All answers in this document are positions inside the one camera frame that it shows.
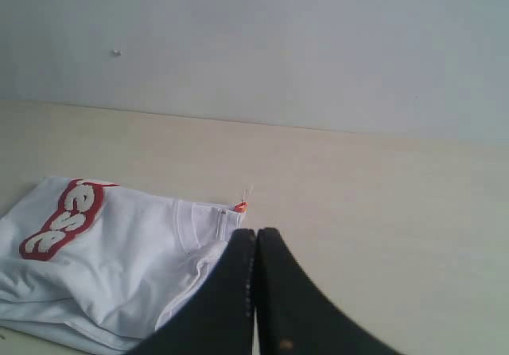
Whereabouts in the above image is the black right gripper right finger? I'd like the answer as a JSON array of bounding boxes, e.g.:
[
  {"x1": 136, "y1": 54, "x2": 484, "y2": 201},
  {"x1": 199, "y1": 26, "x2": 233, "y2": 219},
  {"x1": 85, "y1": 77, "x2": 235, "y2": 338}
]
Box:
[{"x1": 254, "y1": 228, "x2": 397, "y2": 355}]

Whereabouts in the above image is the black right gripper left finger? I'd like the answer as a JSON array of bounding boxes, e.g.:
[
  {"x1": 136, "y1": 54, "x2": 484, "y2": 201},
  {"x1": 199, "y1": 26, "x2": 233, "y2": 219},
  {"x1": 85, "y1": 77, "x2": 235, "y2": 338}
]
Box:
[{"x1": 133, "y1": 229, "x2": 256, "y2": 355}]

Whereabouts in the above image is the white t-shirt red lettering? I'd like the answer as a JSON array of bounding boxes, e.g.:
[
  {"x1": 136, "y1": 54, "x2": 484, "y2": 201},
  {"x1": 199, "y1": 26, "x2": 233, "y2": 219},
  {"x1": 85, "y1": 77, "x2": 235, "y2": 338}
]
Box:
[{"x1": 1, "y1": 177, "x2": 245, "y2": 354}]

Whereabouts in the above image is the orange neck label tag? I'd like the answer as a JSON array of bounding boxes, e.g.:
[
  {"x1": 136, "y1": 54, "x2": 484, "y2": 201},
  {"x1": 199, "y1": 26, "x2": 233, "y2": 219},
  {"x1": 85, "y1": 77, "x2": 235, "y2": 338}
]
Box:
[{"x1": 234, "y1": 184, "x2": 254, "y2": 214}]

